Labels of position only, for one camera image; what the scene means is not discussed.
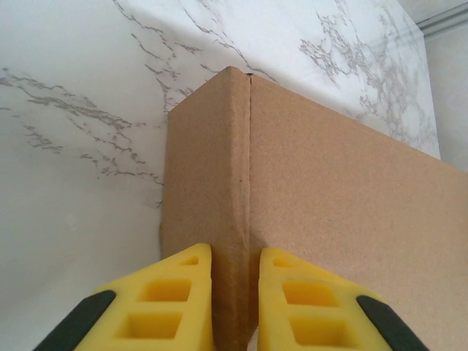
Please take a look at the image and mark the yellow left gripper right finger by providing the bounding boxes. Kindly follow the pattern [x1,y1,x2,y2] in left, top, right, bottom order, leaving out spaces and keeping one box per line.
[257,247,429,351]

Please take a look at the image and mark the brown cardboard box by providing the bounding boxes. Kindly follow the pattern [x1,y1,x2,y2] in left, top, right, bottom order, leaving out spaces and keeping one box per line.
[159,65,468,351]

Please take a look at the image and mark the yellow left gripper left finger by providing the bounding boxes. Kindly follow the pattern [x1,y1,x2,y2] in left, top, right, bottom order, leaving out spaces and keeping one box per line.
[34,243,215,351]

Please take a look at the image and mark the aluminium right frame post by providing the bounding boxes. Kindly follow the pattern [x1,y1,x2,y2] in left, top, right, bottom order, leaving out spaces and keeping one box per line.
[415,7,468,37]

